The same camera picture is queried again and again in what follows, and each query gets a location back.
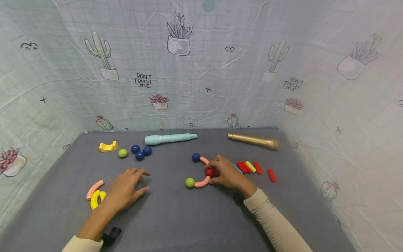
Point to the person's left hand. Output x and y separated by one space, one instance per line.
124 190

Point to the person's right hand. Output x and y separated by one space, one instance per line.
231 176

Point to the person's left fingers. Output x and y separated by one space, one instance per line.
131 171

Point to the person's right index finger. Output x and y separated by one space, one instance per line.
213 163

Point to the person's left thumb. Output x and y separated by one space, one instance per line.
143 191

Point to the person's right thumb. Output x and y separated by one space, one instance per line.
215 181

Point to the person's left index finger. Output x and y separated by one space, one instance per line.
144 173

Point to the red ball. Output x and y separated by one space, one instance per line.
209 172

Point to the person's right forearm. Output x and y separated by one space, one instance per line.
274 224

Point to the person's left forearm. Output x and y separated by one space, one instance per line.
91 227

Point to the pink arc piece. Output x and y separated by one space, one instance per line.
203 183
204 160
93 189

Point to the blue ball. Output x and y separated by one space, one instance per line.
147 151
139 156
135 149
196 157

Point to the green ball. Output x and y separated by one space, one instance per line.
123 153
190 182

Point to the blue short rod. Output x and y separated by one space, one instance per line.
236 168

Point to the red short rod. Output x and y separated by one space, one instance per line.
258 168
246 167
272 175
241 168

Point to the yellow notched block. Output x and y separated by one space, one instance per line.
108 147

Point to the yellow-green short rod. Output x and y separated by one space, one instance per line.
251 166

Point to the teal cylinder stick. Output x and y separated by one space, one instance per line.
167 139

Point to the gold cylinder stick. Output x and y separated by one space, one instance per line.
252 141

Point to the black wrist band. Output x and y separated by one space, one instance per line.
111 236

